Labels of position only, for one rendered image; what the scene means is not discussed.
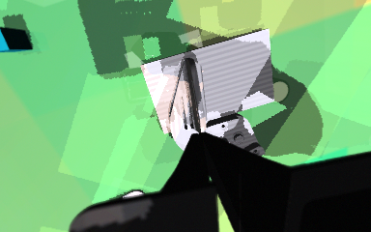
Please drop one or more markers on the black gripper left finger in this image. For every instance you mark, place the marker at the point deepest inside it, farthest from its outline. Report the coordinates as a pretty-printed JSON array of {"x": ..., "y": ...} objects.
[{"x": 186, "y": 203}]

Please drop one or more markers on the small blue block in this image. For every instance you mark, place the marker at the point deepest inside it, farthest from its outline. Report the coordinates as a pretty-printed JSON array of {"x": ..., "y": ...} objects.
[{"x": 13, "y": 40}]

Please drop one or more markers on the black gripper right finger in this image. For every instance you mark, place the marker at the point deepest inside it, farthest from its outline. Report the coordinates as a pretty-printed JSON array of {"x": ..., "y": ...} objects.
[{"x": 263, "y": 195}]

